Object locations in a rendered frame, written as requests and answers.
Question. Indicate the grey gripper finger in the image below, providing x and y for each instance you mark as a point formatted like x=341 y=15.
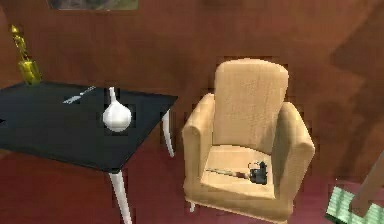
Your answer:
x=230 y=173

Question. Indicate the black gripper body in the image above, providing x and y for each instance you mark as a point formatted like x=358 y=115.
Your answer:
x=259 y=175

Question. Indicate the beige armchair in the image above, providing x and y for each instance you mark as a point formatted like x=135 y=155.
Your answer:
x=250 y=106

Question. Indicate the green striped cloth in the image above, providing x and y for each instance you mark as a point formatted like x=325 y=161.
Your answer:
x=338 y=205

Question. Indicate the white round vase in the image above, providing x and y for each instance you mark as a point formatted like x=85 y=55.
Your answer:
x=116 y=116

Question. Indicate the silver table knife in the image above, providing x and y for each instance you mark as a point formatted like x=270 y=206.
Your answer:
x=77 y=96

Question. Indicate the black table with white legs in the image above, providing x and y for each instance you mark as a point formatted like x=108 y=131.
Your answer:
x=50 y=130

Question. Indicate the gold statuette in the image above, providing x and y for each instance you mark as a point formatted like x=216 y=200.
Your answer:
x=29 y=70

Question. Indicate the brown wooden post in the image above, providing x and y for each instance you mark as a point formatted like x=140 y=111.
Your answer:
x=368 y=190

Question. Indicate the framed wall picture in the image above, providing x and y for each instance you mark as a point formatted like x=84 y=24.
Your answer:
x=93 y=4

